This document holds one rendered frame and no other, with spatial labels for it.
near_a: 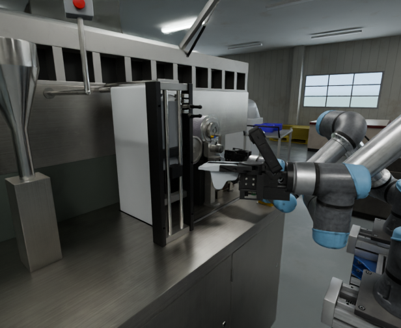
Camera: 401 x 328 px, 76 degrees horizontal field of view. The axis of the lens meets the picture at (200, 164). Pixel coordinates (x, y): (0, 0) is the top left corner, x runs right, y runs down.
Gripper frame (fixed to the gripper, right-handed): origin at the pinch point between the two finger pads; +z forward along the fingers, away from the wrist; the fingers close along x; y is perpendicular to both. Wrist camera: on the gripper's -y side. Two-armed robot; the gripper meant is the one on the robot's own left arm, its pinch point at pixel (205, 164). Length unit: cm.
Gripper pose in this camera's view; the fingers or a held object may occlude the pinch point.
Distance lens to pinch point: 62.2
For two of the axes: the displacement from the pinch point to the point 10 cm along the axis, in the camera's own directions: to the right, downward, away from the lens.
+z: -9.8, -0.5, 1.9
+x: 2.0, -1.1, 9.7
